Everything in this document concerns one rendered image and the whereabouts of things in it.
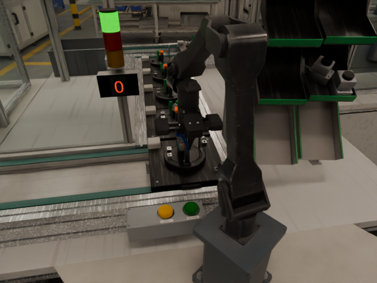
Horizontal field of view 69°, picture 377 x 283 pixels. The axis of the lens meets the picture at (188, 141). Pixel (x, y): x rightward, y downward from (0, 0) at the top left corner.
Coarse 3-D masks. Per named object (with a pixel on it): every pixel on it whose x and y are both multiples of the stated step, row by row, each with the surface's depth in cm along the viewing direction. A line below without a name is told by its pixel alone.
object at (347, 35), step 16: (320, 0) 80; (336, 0) 80; (352, 0) 80; (368, 0) 73; (320, 16) 76; (336, 16) 76; (352, 16) 76; (368, 16) 73; (336, 32) 73; (352, 32) 73; (368, 32) 72
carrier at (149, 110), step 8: (176, 104) 109; (152, 112) 118; (160, 112) 113; (168, 112) 116; (200, 112) 120; (152, 120) 114; (168, 120) 110; (152, 128) 109; (152, 136) 104; (160, 136) 104; (168, 136) 104; (176, 136) 104; (208, 136) 106
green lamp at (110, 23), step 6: (114, 12) 74; (102, 18) 74; (108, 18) 74; (114, 18) 75; (102, 24) 75; (108, 24) 75; (114, 24) 75; (102, 30) 77; (108, 30) 76; (114, 30) 76
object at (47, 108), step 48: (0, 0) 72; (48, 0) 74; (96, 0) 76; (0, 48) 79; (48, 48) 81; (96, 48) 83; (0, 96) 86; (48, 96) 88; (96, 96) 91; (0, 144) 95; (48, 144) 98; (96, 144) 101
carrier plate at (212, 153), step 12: (168, 144) 100; (156, 156) 94; (216, 156) 94; (156, 168) 88; (168, 168) 88; (204, 168) 88; (156, 180) 84; (168, 180) 84; (180, 180) 84; (192, 180) 84; (204, 180) 84; (216, 180) 84
